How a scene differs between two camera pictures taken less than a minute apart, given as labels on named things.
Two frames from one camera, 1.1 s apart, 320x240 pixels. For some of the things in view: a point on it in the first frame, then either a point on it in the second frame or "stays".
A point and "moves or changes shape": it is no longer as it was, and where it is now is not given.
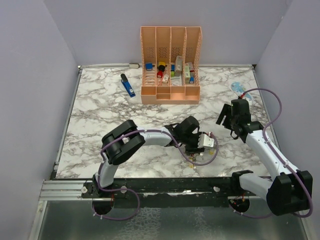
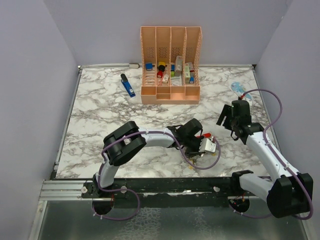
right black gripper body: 233,121 stays
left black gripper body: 191,142 stays
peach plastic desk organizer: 170,65 stays
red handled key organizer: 192,158 moves or changes shape
